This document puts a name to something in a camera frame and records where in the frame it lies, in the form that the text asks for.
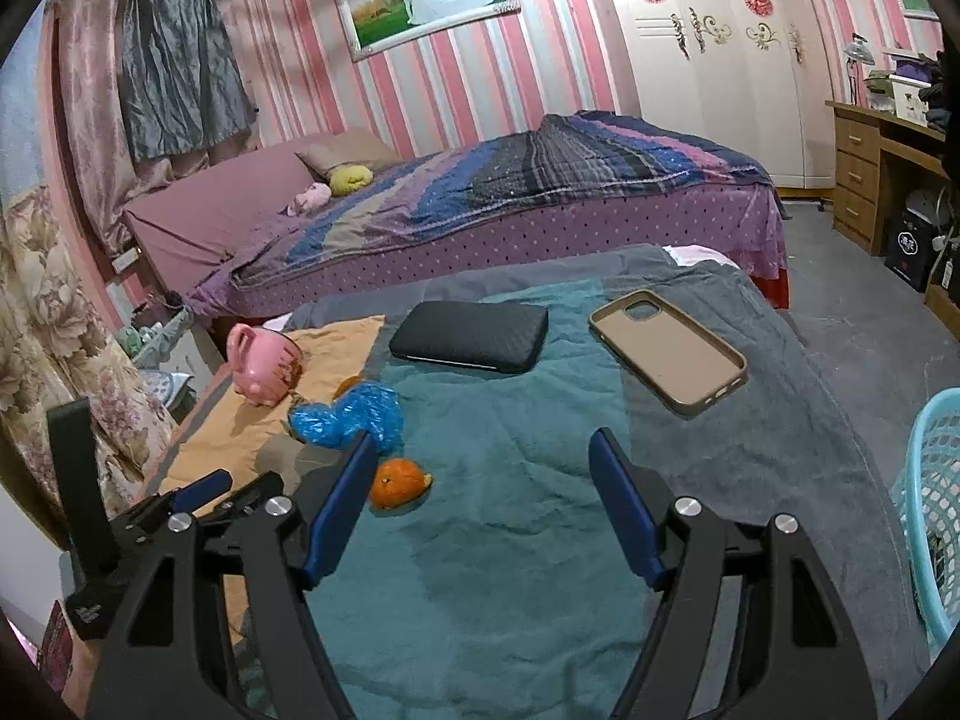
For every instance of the black paper bag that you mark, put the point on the black paper bag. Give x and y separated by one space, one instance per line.
907 247

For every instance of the cluttered bedside stand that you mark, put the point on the cluttered bedside stand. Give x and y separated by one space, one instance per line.
157 360

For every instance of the beige pillow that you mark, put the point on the beige pillow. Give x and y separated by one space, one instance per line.
345 150

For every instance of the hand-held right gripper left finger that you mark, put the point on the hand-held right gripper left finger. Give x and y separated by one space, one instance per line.
337 510

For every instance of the blue plastic bag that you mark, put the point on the blue plastic bag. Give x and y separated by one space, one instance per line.
352 412

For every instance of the orange tangerine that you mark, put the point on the orange tangerine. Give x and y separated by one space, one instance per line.
394 484

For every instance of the floral curtain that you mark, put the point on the floral curtain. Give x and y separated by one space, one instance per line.
60 315

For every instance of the pink piggy bank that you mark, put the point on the pink piggy bank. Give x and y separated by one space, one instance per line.
262 367

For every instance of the striped quilt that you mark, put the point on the striped quilt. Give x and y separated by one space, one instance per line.
525 172

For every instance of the pile of dark clothes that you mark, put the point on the pile of dark clothes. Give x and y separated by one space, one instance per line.
937 94

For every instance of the white storage box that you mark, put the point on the white storage box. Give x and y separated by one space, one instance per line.
906 101

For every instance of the purple bed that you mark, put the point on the purple bed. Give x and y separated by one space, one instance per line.
195 202

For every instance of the white wardrobe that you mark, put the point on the white wardrobe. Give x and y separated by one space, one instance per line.
720 112

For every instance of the white wall socket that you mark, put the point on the white wall socket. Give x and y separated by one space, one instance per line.
126 259

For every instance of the wooden desk with drawers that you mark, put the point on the wooden desk with drawers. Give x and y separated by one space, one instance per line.
855 172

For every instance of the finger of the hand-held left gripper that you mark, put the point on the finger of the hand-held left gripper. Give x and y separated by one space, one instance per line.
202 487
259 490

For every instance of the beige phone case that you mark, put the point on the beige phone case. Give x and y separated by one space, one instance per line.
667 352

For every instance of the grey curtain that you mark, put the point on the grey curtain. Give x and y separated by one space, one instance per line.
180 67

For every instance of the teal cloth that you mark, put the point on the teal cloth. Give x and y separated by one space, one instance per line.
510 540

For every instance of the black textured case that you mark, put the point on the black textured case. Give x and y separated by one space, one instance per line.
469 337

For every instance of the pink patterned curtain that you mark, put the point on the pink patterned curtain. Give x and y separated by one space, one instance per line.
86 105

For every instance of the orange cloth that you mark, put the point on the orange cloth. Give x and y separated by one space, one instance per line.
225 435

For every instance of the light blue plastic basket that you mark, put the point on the light blue plastic basket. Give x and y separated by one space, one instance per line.
919 465

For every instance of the white fan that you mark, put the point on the white fan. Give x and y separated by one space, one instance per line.
924 206

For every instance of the yellow plush toy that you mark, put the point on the yellow plush toy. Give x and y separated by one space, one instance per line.
351 180

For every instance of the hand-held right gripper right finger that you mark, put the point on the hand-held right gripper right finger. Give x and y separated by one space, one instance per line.
626 517

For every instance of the desk lamp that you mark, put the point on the desk lamp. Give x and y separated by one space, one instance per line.
855 52

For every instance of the pink plush toy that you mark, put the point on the pink plush toy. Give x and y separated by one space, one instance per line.
311 197

